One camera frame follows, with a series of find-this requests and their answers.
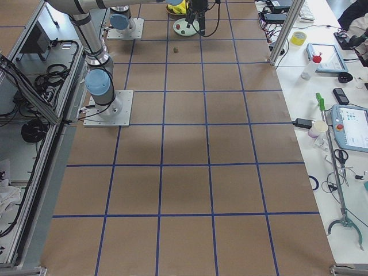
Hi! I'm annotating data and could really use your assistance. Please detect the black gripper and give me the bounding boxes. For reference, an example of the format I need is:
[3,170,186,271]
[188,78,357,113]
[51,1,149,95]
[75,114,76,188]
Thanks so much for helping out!
[185,0,208,32]

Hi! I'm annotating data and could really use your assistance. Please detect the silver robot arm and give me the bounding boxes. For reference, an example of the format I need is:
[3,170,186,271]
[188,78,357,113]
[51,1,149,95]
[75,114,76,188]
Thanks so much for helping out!
[110,1,209,36]
[47,1,146,116]

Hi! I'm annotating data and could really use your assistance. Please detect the light green round plate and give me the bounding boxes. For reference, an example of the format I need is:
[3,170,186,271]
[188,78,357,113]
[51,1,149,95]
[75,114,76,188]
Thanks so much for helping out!
[172,18,199,37]

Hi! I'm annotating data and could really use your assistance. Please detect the yellow banana bunch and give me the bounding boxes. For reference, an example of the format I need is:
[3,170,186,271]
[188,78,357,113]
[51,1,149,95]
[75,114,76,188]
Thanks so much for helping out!
[167,0,189,14]

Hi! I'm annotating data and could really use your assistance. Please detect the brown wicker basket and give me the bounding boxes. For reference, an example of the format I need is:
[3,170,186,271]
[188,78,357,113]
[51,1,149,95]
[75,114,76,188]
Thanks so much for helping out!
[166,4,190,17]

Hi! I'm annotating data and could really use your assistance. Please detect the yellow tape roll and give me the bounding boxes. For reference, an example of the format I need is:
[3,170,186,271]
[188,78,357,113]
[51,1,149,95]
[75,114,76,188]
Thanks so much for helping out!
[290,31,307,46]

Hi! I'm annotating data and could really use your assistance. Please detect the clear bottle red cap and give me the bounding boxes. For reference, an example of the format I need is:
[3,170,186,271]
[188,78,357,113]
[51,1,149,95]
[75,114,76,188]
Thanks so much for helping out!
[301,53,322,80]

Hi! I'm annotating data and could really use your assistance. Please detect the teach pendant far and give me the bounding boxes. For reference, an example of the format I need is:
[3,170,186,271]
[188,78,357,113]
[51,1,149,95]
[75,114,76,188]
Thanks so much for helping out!
[306,43,348,74]

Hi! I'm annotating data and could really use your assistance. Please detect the teach pendant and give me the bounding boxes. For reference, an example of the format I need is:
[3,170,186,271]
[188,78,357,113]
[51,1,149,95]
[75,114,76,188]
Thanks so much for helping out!
[306,43,348,74]
[331,105,367,152]

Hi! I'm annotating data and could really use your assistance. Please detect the black power adapter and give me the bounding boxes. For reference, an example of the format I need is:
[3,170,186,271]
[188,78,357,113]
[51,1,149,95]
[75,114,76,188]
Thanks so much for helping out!
[292,118,313,129]

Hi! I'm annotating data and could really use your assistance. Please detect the white paper cup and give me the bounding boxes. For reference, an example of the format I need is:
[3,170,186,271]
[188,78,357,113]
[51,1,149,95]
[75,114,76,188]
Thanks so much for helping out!
[308,120,328,138]

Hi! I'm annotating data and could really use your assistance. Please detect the teach pendant near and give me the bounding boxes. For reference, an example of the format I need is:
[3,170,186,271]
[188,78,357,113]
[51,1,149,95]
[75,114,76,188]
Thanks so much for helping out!
[331,105,367,152]

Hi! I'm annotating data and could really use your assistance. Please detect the black scissors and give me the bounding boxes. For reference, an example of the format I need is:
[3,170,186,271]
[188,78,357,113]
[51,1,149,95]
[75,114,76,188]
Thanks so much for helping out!
[334,149,349,186]

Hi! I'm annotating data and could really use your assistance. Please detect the long reacher grabber tool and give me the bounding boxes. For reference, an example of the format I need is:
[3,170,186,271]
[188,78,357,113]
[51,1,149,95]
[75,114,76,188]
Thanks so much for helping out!
[315,92,363,250]

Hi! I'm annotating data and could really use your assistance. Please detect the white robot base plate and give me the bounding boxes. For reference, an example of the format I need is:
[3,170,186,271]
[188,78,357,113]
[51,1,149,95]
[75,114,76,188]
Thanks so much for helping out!
[83,90,133,127]
[107,17,144,40]

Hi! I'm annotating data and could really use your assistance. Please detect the aluminium frame post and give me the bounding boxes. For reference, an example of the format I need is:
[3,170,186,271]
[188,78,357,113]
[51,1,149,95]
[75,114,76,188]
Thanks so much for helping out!
[269,0,305,65]

